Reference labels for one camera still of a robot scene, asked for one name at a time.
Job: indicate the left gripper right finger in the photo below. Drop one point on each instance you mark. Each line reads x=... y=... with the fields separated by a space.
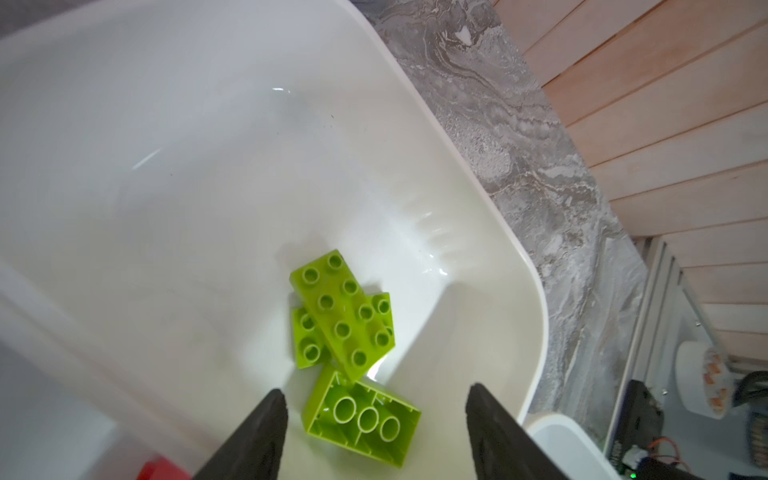
x=501 y=449

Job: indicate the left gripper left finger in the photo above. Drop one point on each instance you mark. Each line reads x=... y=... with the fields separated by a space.
x=254 y=449

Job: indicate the green brick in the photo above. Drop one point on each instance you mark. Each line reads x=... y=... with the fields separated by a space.
x=338 y=306
x=360 y=416
x=309 y=346

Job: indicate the small red square brick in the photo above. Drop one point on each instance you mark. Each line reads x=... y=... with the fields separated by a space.
x=162 y=469

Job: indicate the white bin front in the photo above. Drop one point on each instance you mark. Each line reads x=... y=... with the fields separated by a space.
x=568 y=446

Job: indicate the white bin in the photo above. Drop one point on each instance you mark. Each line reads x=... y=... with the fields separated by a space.
x=166 y=165
x=568 y=446

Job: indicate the white bin rear right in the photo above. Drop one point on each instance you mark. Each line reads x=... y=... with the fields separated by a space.
x=166 y=165

